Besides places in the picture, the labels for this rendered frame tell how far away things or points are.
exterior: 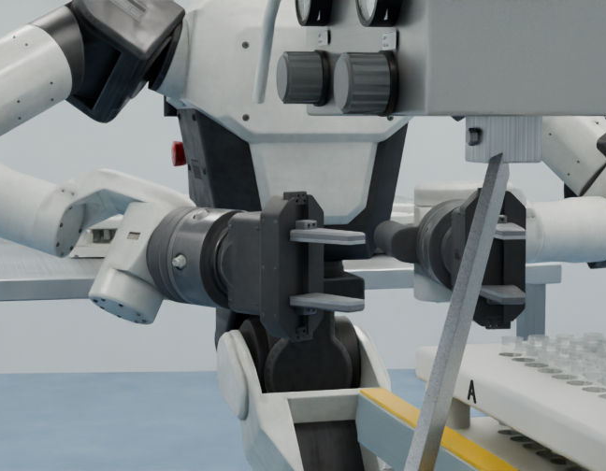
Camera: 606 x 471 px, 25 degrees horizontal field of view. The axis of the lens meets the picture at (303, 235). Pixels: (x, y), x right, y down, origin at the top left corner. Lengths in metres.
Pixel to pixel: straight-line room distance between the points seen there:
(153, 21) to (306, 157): 0.22
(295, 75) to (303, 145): 0.70
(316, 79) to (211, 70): 0.68
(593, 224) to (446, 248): 0.26
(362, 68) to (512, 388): 0.18
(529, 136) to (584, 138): 0.89
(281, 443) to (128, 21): 0.48
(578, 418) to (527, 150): 0.14
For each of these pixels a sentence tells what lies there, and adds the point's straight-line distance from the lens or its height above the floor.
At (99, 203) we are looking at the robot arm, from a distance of 1.30.
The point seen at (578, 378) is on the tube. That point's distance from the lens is 0.72.
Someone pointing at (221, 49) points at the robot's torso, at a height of 1.17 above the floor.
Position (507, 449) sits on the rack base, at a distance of 0.77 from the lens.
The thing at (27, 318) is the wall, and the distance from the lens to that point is 5.91.
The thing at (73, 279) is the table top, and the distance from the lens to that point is 2.20.
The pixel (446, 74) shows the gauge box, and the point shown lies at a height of 1.12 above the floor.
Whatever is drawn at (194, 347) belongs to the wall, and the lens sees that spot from 5.88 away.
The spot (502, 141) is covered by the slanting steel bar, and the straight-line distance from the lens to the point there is 0.68.
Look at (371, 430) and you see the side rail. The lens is 0.84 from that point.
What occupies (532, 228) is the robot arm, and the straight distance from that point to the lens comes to 1.43.
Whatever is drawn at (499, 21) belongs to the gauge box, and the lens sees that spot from 0.67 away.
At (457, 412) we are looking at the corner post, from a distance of 0.81.
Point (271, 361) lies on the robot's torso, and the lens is 1.54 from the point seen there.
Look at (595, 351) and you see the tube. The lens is 0.78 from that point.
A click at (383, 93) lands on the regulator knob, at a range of 0.69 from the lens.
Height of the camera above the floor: 1.10
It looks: 5 degrees down
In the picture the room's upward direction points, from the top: straight up
